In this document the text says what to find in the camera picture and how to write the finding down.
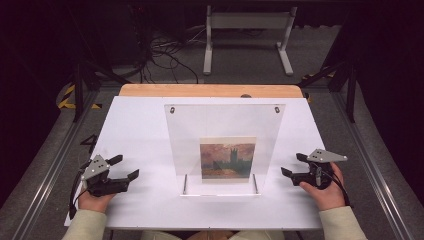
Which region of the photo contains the tangle of black floor cables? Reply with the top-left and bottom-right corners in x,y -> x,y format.
128,6 -> 208,84

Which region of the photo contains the wooden board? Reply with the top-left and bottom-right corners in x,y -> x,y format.
118,83 -> 304,99

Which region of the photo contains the white table board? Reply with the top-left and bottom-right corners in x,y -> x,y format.
64,96 -> 328,231

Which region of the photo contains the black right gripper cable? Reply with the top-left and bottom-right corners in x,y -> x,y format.
328,169 -> 352,207

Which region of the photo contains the black metal stand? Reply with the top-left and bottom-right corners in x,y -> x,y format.
66,6 -> 131,123
298,13 -> 359,123

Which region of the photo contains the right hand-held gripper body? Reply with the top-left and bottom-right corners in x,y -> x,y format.
291,148 -> 348,190

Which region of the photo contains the white metal stand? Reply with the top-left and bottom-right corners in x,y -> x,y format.
203,4 -> 298,77

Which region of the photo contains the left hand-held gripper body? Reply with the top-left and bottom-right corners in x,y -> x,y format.
80,154 -> 132,198

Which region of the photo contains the aluminium floor rail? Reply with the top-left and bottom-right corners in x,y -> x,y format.
333,91 -> 414,240
13,89 -> 101,240

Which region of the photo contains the person's left hand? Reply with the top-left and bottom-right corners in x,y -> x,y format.
78,189 -> 116,214

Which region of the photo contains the clear acrylic picture frame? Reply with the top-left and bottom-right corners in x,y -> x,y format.
164,103 -> 287,198

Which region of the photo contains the painting print card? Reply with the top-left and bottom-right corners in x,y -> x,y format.
199,136 -> 258,184

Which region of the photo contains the person's right hand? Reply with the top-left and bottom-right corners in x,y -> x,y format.
299,162 -> 346,212

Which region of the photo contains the yellow black floor tape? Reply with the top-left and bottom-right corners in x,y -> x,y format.
301,70 -> 334,81
58,83 -> 103,110

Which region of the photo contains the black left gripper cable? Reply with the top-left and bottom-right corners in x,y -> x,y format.
68,159 -> 93,220

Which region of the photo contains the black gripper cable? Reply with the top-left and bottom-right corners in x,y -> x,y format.
68,159 -> 93,220
328,169 -> 352,207

